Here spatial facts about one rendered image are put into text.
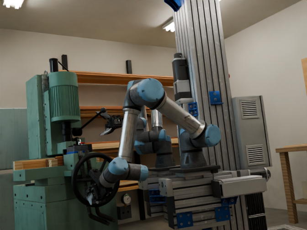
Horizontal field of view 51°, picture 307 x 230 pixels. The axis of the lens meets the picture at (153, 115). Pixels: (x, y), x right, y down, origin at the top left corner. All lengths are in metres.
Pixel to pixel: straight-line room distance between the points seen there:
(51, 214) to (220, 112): 1.17
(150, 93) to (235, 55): 3.96
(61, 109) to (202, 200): 0.98
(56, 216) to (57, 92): 0.73
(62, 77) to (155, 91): 0.74
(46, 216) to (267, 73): 3.82
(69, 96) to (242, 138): 1.11
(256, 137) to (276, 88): 2.70
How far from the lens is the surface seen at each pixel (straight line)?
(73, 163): 1.82
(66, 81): 2.07
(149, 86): 1.52
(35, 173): 1.84
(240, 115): 2.13
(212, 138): 1.70
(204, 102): 2.07
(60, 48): 4.74
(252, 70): 5.12
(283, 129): 4.76
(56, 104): 2.06
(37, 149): 2.25
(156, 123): 2.12
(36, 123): 2.26
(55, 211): 1.89
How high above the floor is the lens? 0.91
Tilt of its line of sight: 7 degrees up
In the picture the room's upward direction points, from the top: 6 degrees counter-clockwise
